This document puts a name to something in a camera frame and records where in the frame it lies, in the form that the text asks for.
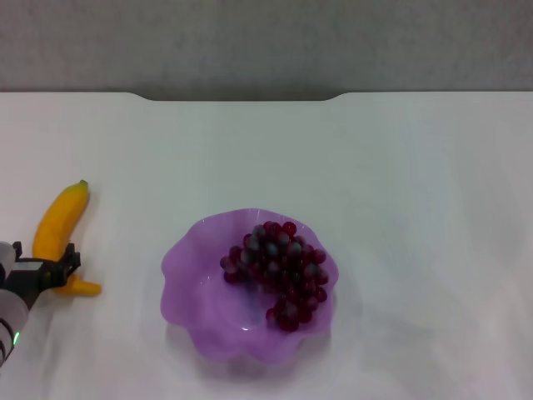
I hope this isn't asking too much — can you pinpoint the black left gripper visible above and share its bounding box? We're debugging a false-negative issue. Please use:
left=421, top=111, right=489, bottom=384
left=0, top=241, right=82, bottom=312

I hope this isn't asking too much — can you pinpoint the dark red grape bunch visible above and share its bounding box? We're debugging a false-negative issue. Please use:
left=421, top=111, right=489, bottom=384
left=219, top=221, right=330, bottom=333

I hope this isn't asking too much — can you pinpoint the yellow plastic banana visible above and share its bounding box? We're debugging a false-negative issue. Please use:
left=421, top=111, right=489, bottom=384
left=32, top=179, right=103, bottom=297

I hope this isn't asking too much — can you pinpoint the purple wavy plastic bowl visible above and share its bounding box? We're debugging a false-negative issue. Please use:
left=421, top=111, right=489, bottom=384
left=161, top=207, right=340, bottom=366

